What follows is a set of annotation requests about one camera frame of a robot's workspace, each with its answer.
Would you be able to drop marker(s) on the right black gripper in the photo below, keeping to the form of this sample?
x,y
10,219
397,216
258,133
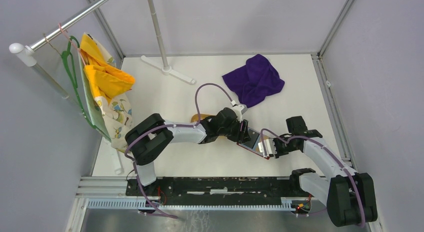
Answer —
x,y
278,153

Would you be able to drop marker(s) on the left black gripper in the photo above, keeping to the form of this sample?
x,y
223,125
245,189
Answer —
x,y
241,136

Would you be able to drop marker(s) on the red leather card holder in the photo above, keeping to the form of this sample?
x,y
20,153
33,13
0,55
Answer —
x,y
253,144

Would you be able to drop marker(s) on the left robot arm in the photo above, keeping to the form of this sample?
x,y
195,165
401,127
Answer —
x,y
149,138

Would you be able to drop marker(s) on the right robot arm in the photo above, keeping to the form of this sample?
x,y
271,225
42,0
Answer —
x,y
349,196

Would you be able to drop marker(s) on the purple cloth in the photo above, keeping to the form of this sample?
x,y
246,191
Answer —
x,y
254,81

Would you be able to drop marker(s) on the patterned cream cloth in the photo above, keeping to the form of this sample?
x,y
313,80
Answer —
x,y
117,117

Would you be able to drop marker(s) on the yellow cloth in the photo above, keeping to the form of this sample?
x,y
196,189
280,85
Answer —
x,y
105,80

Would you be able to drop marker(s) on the green clothes hanger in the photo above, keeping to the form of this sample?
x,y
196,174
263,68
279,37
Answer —
x,y
92,114

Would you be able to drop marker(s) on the metal clothes rack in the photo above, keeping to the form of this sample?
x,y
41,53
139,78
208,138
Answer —
x,y
26,52

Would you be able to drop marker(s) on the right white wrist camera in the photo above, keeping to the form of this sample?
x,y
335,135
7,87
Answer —
x,y
267,148

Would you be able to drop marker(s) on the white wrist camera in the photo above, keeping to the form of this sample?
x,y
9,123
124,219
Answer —
x,y
239,110
267,148

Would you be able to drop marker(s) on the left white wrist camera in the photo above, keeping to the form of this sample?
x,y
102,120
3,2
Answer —
x,y
239,110

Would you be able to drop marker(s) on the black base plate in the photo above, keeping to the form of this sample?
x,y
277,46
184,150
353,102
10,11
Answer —
x,y
219,191

